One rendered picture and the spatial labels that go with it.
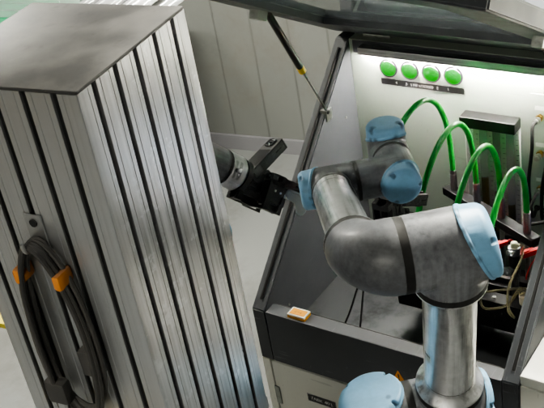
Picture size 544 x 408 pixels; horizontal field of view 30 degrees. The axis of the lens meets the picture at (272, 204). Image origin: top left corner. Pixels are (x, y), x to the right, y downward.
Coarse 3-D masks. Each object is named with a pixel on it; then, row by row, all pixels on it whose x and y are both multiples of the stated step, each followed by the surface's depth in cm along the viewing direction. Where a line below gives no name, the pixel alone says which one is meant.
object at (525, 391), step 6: (522, 390) 213; (528, 390) 212; (534, 390) 212; (522, 396) 214; (528, 396) 213; (534, 396) 212; (540, 396) 211; (522, 402) 215; (528, 402) 214; (534, 402) 213; (540, 402) 212
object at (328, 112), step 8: (272, 16) 229; (272, 24) 231; (280, 32) 233; (280, 40) 235; (288, 40) 236; (288, 48) 237; (296, 56) 240; (296, 64) 241; (304, 72) 244; (312, 88) 249; (320, 112) 256; (328, 112) 255; (328, 120) 256
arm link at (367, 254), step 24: (312, 168) 182; (336, 168) 181; (312, 192) 179; (336, 192) 168; (360, 192) 181; (336, 216) 157; (360, 216) 152; (336, 240) 148; (360, 240) 144; (384, 240) 142; (336, 264) 147; (360, 264) 143; (384, 264) 141; (360, 288) 146; (384, 288) 143
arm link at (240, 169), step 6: (234, 156) 203; (240, 156) 205; (240, 162) 204; (246, 162) 205; (234, 168) 202; (240, 168) 202; (246, 168) 204; (234, 174) 203; (240, 174) 203; (246, 174) 204; (228, 180) 202; (234, 180) 203; (240, 180) 204; (222, 186) 205; (228, 186) 204; (234, 186) 204
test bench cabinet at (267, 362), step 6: (264, 360) 259; (270, 360) 258; (264, 366) 261; (270, 366) 259; (270, 372) 260; (270, 378) 262; (270, 384) 263; (270, 390) 265; (270, 396) 266; (276, 402) 266
